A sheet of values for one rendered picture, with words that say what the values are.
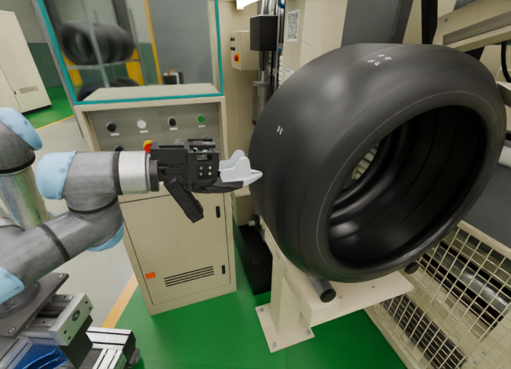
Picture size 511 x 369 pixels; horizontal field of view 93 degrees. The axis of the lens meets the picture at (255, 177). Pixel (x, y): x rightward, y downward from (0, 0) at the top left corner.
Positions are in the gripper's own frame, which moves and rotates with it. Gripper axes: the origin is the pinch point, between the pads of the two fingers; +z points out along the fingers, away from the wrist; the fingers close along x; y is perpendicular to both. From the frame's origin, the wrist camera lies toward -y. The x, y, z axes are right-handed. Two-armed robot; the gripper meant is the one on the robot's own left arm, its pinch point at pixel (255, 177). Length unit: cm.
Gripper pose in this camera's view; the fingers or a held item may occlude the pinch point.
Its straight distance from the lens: 50.5
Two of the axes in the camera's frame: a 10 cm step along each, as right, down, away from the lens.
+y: 1.2, -8.8, -4.6
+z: 9.4, -0.5, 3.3
